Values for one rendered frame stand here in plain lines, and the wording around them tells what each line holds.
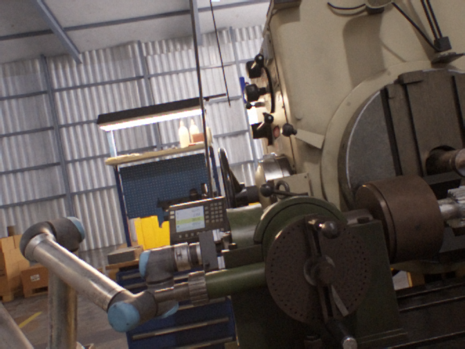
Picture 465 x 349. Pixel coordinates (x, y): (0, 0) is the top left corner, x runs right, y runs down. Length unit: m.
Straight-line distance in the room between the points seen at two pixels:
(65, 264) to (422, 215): 1.13
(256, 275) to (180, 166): 2.69
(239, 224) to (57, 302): 1.17
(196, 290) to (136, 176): 2.75
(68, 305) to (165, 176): 1.77
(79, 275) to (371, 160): 0.99
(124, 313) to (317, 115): 0.83
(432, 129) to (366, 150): 0.20
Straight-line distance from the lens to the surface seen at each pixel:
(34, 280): 8.58
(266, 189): 0.81
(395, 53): 1.39
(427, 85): 1.28
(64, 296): 1.83
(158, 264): 1.36
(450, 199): 1.02
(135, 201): 3.43
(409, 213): 0.88
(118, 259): 3.01
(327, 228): 0.57
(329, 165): 1.23
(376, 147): 1.20
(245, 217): 0.82
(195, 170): 3.34
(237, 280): 0.72
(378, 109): 1.21
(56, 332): 1.90
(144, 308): 1.31
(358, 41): 1.36
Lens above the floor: 1.35
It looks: 1 degrees up
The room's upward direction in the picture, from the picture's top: 11 degrees counter-clockwise
